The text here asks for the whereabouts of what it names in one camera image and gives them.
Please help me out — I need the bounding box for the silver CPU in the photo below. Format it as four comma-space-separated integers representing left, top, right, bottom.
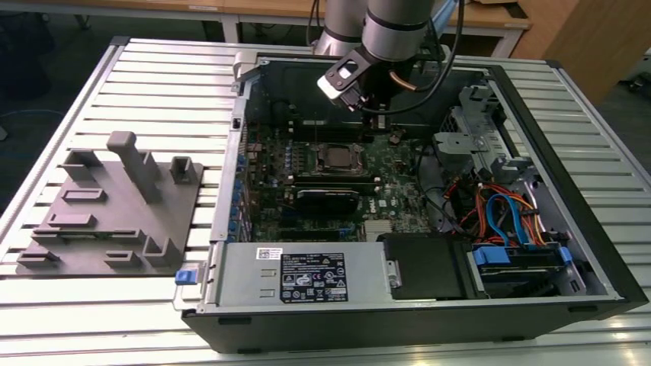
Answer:
324, 146, 358, 169

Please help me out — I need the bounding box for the black RAM slot row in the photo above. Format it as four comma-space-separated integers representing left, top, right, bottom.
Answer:
294, 173, 382, 194
290, 118, 367, 143

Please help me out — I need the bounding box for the black expansion slot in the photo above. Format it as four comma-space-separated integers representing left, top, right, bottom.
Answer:
278, 228, 358, 242

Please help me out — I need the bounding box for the black drive bay cover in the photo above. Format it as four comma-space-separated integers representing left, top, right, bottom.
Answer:
380, 233, 478, 300

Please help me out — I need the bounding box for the metal disk bay cage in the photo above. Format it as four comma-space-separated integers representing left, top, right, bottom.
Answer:
431, 84, 543, 184

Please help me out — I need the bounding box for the green motherboard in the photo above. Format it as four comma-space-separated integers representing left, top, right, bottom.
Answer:
243, 124, 452, 243

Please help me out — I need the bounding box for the black graphics card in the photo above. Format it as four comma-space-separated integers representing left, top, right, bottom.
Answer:
294, 187, 362, 219

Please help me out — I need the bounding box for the wooden cabinet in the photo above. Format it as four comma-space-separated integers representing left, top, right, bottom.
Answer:
511, 0, 651, 106

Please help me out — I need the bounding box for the hard disk in blue carrier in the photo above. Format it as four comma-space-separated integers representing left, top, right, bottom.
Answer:
470, 246, 574, 298

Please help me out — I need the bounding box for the silver power supply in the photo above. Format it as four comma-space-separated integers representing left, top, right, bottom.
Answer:
216, 242, 392, 306

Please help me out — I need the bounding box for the grey parts rack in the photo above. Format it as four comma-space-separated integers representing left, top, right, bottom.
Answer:
15, 131, 204, 276

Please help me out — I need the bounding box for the black open PC case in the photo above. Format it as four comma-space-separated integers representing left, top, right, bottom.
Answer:
180, 51, 650, 354

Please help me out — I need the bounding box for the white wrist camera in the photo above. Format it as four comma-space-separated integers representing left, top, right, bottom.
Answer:
316, 49, 368, 111

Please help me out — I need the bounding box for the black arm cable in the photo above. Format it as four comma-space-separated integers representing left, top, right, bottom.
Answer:
307, 0, 467, 115

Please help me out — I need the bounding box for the black wire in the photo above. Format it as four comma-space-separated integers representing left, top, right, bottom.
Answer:
415, 150, 462, 234

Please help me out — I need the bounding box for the wooden desk white frame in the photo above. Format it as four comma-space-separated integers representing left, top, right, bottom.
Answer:
0, 0, 240, 43
223, 0, 534, 58

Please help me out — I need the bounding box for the blue wire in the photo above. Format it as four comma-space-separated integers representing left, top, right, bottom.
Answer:
486, 193, 528, 247

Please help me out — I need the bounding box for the orange wire bundle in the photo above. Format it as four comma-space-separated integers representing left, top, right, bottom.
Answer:
475, 182, 548, 245

